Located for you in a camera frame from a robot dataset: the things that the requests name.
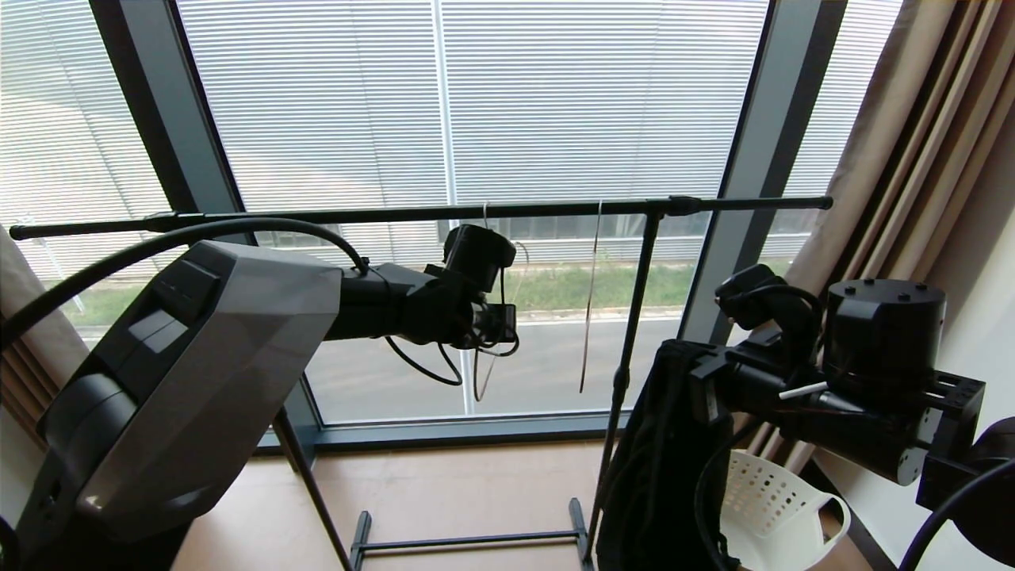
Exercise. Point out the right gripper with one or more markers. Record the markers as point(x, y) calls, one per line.
point(856, 444)

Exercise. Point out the white laundry basket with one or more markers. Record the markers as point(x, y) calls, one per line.
point(785, 515)

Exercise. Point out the window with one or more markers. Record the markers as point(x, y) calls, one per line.
point(773, 119)

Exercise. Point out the black garment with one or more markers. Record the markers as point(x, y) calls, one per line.
point(650, 476)

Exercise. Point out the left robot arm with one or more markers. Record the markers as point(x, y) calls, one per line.
point(198, 381)

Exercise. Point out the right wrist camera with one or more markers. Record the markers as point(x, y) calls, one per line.
point(749, 289)

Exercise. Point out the black clothes rack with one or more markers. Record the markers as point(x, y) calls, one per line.
point(555, 208)

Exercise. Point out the pink clothes hanger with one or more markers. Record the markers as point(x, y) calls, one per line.
point(591, 297)
point(476, 377)

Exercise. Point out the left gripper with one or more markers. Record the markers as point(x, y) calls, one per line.
point(496, 325)

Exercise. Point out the beige curtain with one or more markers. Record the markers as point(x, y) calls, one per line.
point(20, 373)
point(896, 159)

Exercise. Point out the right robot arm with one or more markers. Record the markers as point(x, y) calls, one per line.
point(884, 341)

